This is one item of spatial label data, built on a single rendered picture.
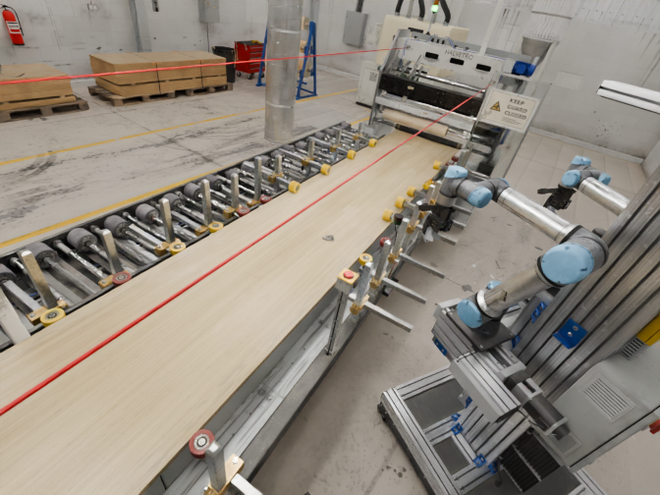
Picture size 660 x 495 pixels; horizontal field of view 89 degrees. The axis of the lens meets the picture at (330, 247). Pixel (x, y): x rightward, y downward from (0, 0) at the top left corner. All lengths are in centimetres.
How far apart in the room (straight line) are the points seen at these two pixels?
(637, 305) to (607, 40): 918
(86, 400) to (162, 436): 31
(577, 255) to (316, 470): 173
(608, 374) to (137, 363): 171
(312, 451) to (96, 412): 125
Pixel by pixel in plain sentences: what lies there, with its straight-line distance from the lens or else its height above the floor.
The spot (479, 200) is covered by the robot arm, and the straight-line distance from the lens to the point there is 133.
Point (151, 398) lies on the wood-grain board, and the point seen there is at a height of 90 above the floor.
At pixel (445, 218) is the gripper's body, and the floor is 147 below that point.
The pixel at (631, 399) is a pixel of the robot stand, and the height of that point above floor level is 121.
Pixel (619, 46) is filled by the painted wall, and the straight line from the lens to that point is 1041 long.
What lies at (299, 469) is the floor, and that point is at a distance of 226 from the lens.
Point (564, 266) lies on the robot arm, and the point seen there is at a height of 160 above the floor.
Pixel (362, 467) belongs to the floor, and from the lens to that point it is 232.
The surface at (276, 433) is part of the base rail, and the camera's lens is 156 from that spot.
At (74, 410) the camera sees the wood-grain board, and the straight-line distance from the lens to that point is 152.
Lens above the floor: 213
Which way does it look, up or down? 37 degrees down
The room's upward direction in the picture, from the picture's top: 10 degrees clockwise
